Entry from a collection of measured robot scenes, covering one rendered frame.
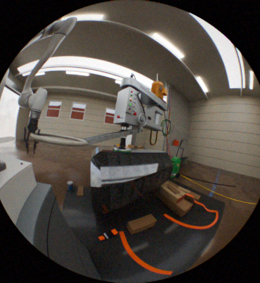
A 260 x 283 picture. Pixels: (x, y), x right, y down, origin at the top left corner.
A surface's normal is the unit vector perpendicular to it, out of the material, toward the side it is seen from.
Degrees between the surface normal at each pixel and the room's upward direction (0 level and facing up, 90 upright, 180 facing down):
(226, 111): 90
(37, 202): 0
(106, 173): 45
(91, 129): 90
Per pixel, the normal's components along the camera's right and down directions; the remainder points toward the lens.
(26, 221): 0.12, -0.99
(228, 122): -0.88, -0.08
